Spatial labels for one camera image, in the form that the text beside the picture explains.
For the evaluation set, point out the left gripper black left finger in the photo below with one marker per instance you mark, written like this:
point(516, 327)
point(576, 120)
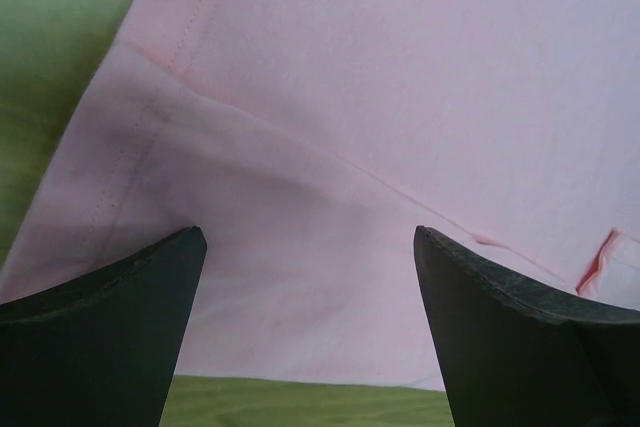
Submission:
point(101, 349)

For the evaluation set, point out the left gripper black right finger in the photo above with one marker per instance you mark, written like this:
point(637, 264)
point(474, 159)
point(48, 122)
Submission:
point(516, 352)

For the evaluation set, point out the light pink t shirt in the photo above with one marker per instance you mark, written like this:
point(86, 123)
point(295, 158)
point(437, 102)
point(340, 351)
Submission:
point(308, 139)

